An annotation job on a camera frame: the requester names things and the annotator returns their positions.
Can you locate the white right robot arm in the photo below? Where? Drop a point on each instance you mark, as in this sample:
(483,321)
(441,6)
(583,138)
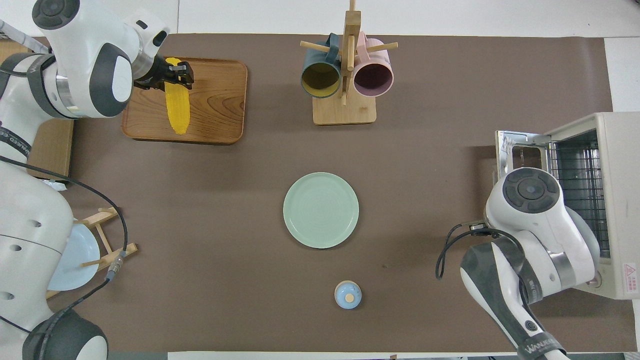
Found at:
(535,225)

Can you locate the light blue plate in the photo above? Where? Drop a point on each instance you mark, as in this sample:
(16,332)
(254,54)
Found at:
(80,255)

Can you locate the beige toaster oven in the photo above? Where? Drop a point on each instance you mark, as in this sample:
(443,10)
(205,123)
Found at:
(620,200)

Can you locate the wooden mug rack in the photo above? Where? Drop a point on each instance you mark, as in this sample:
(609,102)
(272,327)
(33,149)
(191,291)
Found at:
(345,112)

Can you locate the light wooden shelf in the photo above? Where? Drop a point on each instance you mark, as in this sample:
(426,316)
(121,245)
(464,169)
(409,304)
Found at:
(50,145)

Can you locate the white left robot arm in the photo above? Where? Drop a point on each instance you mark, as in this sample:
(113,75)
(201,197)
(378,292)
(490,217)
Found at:
(30,225)

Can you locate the wooden plate rack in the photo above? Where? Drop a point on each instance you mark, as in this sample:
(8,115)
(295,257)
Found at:
(117,252)

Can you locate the yellow corn cob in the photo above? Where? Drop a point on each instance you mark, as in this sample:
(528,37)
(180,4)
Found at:
(177,110)

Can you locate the pink mug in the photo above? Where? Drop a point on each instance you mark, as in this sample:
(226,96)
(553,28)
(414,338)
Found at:
(372,77)

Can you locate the pale green plate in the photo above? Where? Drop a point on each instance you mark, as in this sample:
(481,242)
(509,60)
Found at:
(320,210)

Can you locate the brown table mat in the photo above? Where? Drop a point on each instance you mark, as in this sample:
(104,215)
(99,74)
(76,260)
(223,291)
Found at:
(425,75)

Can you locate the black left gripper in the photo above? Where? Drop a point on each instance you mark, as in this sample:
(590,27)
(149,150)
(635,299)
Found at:
(152,72)

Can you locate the white checked cloth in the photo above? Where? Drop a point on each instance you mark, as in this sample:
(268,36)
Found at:
(57,185)

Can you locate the brown wooden tray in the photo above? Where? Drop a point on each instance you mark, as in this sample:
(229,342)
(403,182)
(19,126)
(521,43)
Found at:
(215,110)

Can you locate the glass oven door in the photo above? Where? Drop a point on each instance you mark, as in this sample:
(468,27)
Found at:
(520,150)

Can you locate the small blue call bell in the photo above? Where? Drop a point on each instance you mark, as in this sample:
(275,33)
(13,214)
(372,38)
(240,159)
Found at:
(347,295)

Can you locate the dark blue mug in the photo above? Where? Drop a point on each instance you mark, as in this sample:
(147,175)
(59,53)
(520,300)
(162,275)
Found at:
(320,80)

